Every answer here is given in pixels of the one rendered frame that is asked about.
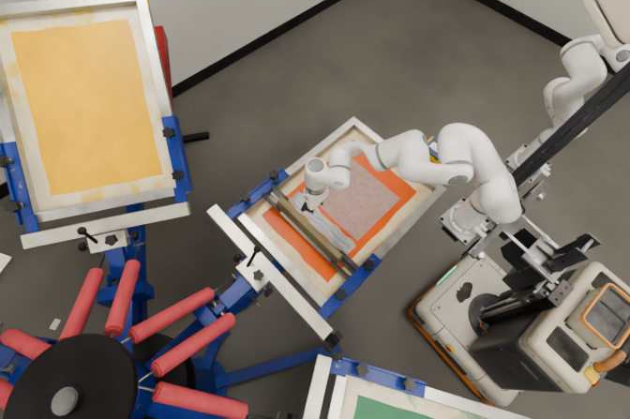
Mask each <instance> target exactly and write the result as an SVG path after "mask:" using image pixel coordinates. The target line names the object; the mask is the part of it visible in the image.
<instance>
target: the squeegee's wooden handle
mask: <svg viewBox="0 0 630 419"><path fill-rule="evenodd" d="M277 206H278V207H279V210H280V211H281V212H283V213H284V214H285V215H286V216H287V217H288V218H289V219H290V220H291V221H292V222H293V223H294V224H295V225H296V226H297V227H298V228H299V229H300V230H301V231H302V232H303V233H304V234H305V235H306V236H307V237H308V238H309V239H310V240H311V241H312V242H313V243H315V244H316V245H317V246H318V247H319V248H320V249H321V250H322V251H323V252H324V253H325V254H326V255H327V256H328V257H329V258H330V259H331V260H333V261H334V262H335V263H336V264H338V263H339V262H340V261H341V259H342V257H343V254H341V253H340V252H339V251H338V250H337V249H336V248H335V247H334V246H333V245H332V244H331V243H330V242H329V241H328V240H327V239H326V238H325V237H324V236H323V235H322V234H321V233H320V232H319V231H318V230H316V229H315V228H314V227H313V226H312V225H311V224H310V223H309V222H308V221H307V220H306V219H305V218H304V217H303V216H302V215H301V214H300V213H299V212H298V211H297V210H296V209H295V208H294V207H293V206H292V205H291V204H289V203H288V202H287V201H286V200H285V199H284V198H283V197H280V198H279V199H278V200H277Z"/></svg>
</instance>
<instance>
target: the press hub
mask: <svg viewBox="0 0 630 419"><path fill-rule="evenodd" d="M172 340H173V338H172V337H168V336H165V335H162V334H159V333H154V334H153V335H152V336H150V337H148V338H146V339H144V340H143V341H141V342H139V343H137V344H135V343H133V357H132V356H131V354H130V352H129V351H128V349H127V348H126V347H125V346H124V345H123V344H122V343H121V342H119V341H117V340H116V339H114V338H112V337H108V336H104V335H100V334H81V335H77V336H73V337H68V338H65V339H63V340H61V341H59V342H57V343H55V344H53V345H52V346H51V347H50V348H48V349H47V350H45V351H44V352H43V353H41V354H40V355H39V356H38V357H37V358H36V359H35V360H34V361H33V362H32V363H31V364H30V365H29V366H28V367H27V368H26V370H25V371H24V372H23V373H22V375H21V377H20V378H19V379H18V380H17V382H16V383H15V385H14V387H13V389H12V391H11V393H10V395H9V398H8V400H7V405H6V407H5V411H4V416H3V419H156V418H153V417H150V416H147V415H146V414H147V412H148V411H149V409H150V407H151V405H152V402H153V398H152V393H153V392H150V391H146V390H143V389H139V388H138V385H141V386H145V387H149V388H155V386H156V384H157V383H159V382H167V383H171V384H175V385H179V386H183V387H186V388H190V389H194V390H198V391H202V392H205V393H208V394H212V395H216V396H220V397H225V396H226V394H227V388H228V385H227V386H224V387H220V388H218V389H216V382H215V378H214V377H217V376H220V375H224V374H226V372H225V370H224V368H223V366H222V365H221V364H220V363H219V362H218V361H216V360H215V362H214V364H213V367H212V369H211V371H209V370H207V369H205V368H200V367H201V364H202V362H203V358H204V357H198V358H195V359H191V357H189V358H188V359H187V360H186V361H184V362H182V363H181V364H179V365H178V366H177V367H175V368H173V369H172V370H170V371H169V372H168V373H166V374H165V375H163V376H162V377H161V378H159V377H156V378H155V379H154V377H153V374H152V375H150V376H149V377H147V378H146V379H144V380H143V381H142V382H140V383H139V379H141V378H142V377H144V376H145V375H147V374H148V373H149V372H151V371H150V369H149V368H148V367H147V366H146V365H145V364H146V363H147V362H148V361H149V360H151V359H152V358H153V357H154V356H155V355H156V354H157V353H158V352H160V351H161V350H162V349H163V348H164V347H165V346H167V345H168V344H169V343H170V342H171V341H172Z"/></svg>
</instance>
